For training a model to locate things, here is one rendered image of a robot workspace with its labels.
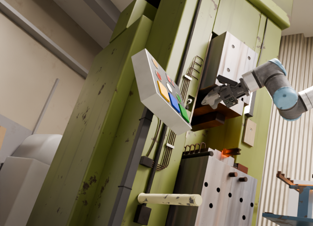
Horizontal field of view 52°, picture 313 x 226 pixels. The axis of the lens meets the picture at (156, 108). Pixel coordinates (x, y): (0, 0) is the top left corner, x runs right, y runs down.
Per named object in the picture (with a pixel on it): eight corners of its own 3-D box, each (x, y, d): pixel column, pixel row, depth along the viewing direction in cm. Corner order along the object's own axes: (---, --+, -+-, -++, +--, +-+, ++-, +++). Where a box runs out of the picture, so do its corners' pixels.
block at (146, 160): (151, 167, 168) (153, 159, 169) (141, 163, 165) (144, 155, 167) (148, 167, 170) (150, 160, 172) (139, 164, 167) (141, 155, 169)
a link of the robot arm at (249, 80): (248, 66, 141) (254, 78, 148) (237, 71, 142) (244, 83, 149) (255, 81, 135) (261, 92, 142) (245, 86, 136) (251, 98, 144)
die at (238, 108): (241, 115, 197) (244, 102, 201) (218, 101, 189) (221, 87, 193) (197, 126, 231) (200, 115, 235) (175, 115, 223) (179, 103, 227)
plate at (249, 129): (253, 147, 215) (256, 123, 221) (243, 141, 211) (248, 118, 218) (250, 147, 216) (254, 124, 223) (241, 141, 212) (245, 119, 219)
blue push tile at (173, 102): (180, 112, 145) (176, 99, 150) (173, 104, 140) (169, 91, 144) (177, 114, 145) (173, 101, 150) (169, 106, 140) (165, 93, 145)
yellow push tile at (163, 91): (170, 101, 138) (166, 88, 142) (162, 92, 132) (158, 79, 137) (166, 103, 138) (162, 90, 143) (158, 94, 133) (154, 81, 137)
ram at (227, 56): (258, 111, 207) (266, 59, 223) (215, 83, 190) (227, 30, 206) (213, 122, 241) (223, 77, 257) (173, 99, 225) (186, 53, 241)
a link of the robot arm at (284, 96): (302, 105, 132) (289, 84, 139) (296, 91, 123) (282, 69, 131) (280, 115, 134) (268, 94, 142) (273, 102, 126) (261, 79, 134)
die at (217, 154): (232, 171, 183) (234, 157, 187) (206, 158, 175) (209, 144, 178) (186, 174, 217) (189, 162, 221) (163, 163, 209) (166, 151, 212)
